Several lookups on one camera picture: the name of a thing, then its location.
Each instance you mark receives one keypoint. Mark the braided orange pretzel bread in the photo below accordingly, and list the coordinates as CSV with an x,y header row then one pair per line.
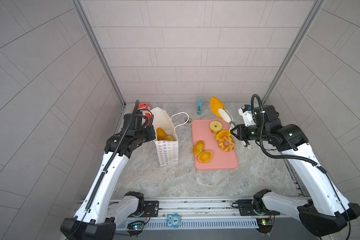
x,y
226,143

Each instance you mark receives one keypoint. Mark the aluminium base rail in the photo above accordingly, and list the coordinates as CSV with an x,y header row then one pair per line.
x,y
204,214

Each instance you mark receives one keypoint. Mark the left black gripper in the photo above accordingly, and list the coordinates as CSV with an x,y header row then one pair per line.
x,y
150,130

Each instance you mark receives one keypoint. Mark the white paper bag with print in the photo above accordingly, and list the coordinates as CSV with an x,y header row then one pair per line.
x,y
168,151

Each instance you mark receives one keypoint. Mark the pink tray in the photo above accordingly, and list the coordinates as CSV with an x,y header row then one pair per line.
x,y
220,160

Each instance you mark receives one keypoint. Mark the white food tongs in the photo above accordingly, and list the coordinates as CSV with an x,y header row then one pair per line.
x,y
226,116

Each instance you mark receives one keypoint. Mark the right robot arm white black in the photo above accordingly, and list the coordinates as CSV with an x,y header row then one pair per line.
x,y
327,211

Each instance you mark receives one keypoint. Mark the orange half-round bread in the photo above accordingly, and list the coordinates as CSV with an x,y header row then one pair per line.
x,y
222,133

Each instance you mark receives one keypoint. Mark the left circuit board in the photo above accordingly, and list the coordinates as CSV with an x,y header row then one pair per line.
x,y
136,226

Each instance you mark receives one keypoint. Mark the round orange tart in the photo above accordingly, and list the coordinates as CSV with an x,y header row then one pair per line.
x,y
205,157

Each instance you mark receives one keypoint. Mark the long yellow baguette bread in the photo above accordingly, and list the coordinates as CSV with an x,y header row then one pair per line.
x,y
161,134

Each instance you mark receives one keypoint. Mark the right circuit board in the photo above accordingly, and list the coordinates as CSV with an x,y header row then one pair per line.
x,y
265,226

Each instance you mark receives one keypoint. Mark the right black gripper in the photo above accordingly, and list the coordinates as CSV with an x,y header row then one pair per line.
x,y
239,132

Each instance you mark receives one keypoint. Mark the red shark plush toy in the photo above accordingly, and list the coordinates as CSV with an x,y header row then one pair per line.
x,y
144,110

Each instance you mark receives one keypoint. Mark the teal small bottle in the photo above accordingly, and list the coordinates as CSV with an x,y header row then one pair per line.
x,y
200,106

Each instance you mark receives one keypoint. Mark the blue owl tag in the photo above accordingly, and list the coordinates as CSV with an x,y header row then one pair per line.
x,y
173,221

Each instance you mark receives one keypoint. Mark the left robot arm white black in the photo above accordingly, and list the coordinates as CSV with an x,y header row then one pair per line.
x,y
91,221

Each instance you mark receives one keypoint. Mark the ring-shaped yellow bread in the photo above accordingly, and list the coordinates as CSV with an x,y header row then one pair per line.
x,y
215,127

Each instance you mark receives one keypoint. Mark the oval brown bread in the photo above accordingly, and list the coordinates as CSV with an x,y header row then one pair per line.
x,y
216,105

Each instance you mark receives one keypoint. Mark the small round golden bun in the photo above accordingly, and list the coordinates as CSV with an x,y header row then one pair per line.
x,y
198,148

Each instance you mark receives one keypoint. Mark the circuit board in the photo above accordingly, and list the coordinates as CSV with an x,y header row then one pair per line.
x,y
136,226
265,226

